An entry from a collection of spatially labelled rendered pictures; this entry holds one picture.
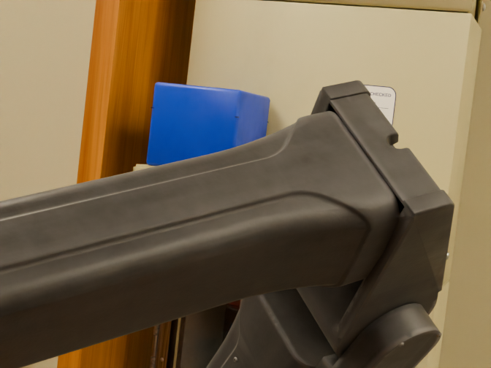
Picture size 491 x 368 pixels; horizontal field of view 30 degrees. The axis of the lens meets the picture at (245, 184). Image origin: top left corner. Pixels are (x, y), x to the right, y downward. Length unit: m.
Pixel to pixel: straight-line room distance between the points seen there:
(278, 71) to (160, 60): 0.17
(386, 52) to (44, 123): 0.83
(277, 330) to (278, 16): 0.63
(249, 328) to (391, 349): 0.09
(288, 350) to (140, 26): 0.67
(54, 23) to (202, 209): 1.37
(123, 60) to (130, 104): 0.06
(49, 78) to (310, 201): 1.35
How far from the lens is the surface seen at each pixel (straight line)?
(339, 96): 0.40
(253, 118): 0.99
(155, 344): 1.10
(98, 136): 1.04
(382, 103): 1.02
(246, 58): 1.07
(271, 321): 0.48
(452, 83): 1.01
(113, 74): 1.04
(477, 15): 1.13
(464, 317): 1.45
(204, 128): 0.96
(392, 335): 0.44
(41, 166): 1.69
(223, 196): 0.35
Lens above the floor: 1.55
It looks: 3 degrees down
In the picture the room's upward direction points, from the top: 7 degrees clockwise
